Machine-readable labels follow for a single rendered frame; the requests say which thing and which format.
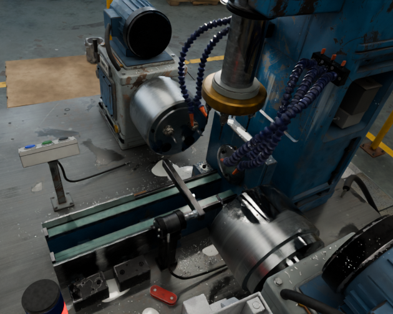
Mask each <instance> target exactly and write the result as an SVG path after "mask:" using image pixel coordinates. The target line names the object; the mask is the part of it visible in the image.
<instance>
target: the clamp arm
mask: <svg viewBox="0 0 393 314"><path fill-rule="evenodd" d="M162 166H163V168H164V170H165V171H166V172H167V174H168V175H169V177H170V179H171V180H172V181H173V183H174V185H175V186H176V187H177V189H178V190H179V192H180V194H181V195H182V197H183V198H184V200H185V201H186V203H187V204H188V206H189V207H190V209H191V210H192V212H194V211H196V212H194V214H196V213H197V215H195V218H197V219H198V221H202V220H204V218H205V212H204V210H203V209H202V208H201V206H200V205H199V203H198V202H197V200H196V199H195V195H194V194H192V193H191V192H190V190H189V189H188V187H187V186H186V184H185V183H184V182H183V180H182V178H181V177H180V176H179V174H178V173H177V171H176V170H175V168H174V167H173V163H172V162H170V161H169V160H168V158H167V159H163V160H162Z"/></svg>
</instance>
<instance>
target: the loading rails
mask: <svg viewBox="0 0 393 314"><path fill-rule="evenodd" d="M221 179H222V178H221V176H220V175H219V174H218V170H217V169H214V170H211V171H208V172H205V173H202V174H199V175H196V176H193V177H190V178H187V179H183V182H184V183H185V184H186V186H187V187H188V189H189V190H190V192H191V193H192V194H194V195H195V199H196V200H197V202H198V203H199V205H200V206H201V208H202V209H203V210H204V212H205V218H204V220H202V221H198V219H197V218H193V219H190V220H189V221H187V228H186V229H184V230H182V231H181V233H182V237H184V236H187V235H188V234H191V233H194V232H196V231H199V230H201V229H204V228H206V227H207V228H208V230H209V231H210V227H211V225H212V223H213V218H214V217H216V216H217V215H218V213H219V212H220V211H221V210H222V204H221V203H220V202H219V200H218V199H217V197H216V195H217V194H218V196H219V197H220V198H221V199H222V200H223V202H224V203H225V204H228V203H229V202H230V201H231V200H232V199H234V198H235V197H237V196H238V195H237V193H236V194H234V192H233V191H232V190H231V189H230V190H227V191H225V192H222V193H218V191H219V188H220V183H221ZM178 209H179V210H181V211H182V212H183V213H184V214H187V213H189V212H192V210H191V209H190V207H189V206H188V204H187V203H186V201H185V200H184V198H183V197H182V195H181V194H180V192H179V190H178V189H177V187H176V186H175V185H174V183H172V184H168V185H166V186H162V187H160V188H157V189H153V190H151V191H147V192H144V193H141V194H138V195H135V196H134V194H133V193H131V194H128V195H125V196H122V197H118V198H115V199H112V200H109V201H106V202H103V203H100V204H96V205H94V206H91V207H87V208H85V209H81V210H79V211H75V212H72V213H69V214H66V215H63V216H60V217H56V218H53V219H50V220H48V221H44V222H42V223H41V224H42V228H43V231H44V236H45V238H46V241H47V244H48V247H49V250H50V253H49V254H50V257H51V261H52V264H53V268H54V270H55V273H56V276H57V279H58V282H59V285H60V287H61V290H62V289H64V288H67V287H68V285H70V284H72V283H74V282H77V281H79V280H82V279H83V278H87V277H90V276H91V275H93V274H96V273H99V272H101V271H102V272H105V271H108V270H110V269H112V268H113V267H114V266H115V265H118V264H121V263H122V262H126V261H128V260H130V259H132V258H135V257H138V256H139V255H142V254H143V255H146V254H149V253H151V252H152V249H155V248H157V247H159V238H158V237H157V233H156V232H155V229H153V227H154V226H153V220H154V218H156V217H159V216H161V217H162V216H165V215H167V214H170V213H172V212H173V211H176V210H178Z"/></svg>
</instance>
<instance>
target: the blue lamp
mask: <svg viewBox="0 0 393 314"><path fill-rule="evenodd" d="M63 309H64V299H63V297H62V294H61V291H60V297H59V299H58V301H57V303H56V304H55V305H54V307H53V308H51V309H50V310H49V311H48V312H45V313H42V314H62V312H63Z"/></svg>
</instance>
